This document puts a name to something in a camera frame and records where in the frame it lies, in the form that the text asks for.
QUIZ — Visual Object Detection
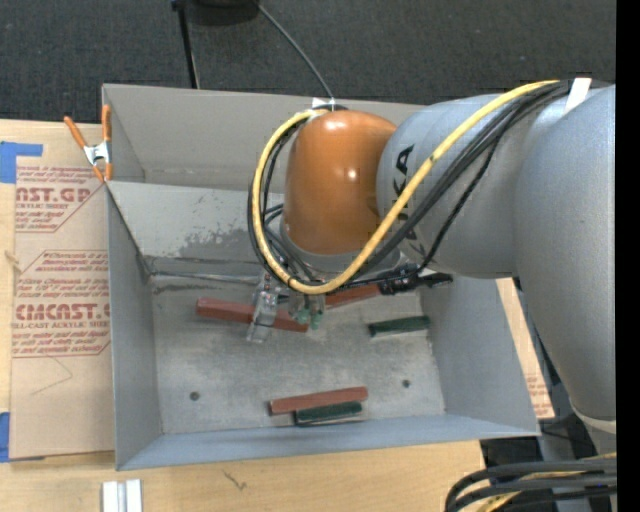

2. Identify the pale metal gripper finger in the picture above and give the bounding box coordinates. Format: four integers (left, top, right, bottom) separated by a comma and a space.
245, 320, 274, 345
253, 280, 280, 324

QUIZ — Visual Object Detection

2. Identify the red-brown flat block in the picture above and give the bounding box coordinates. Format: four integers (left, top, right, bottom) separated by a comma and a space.
267, 385, 370, 417
323, 283, 382, 309
195, 297, 310, 334

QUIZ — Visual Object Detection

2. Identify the grey metal bin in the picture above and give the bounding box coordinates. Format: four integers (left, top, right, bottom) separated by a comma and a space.
101, 83, 542, 472

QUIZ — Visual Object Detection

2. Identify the dark green flat block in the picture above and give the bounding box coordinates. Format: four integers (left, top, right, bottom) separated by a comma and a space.
367, 315, 432, 338
293, 400, 364, 428

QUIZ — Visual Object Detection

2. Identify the brown cardboard board, red print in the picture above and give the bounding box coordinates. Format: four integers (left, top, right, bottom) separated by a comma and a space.
0, 118, 557, 464

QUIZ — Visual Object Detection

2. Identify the black cylinder on white bracket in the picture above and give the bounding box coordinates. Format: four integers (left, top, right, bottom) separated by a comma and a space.
374, 263, 455, 296

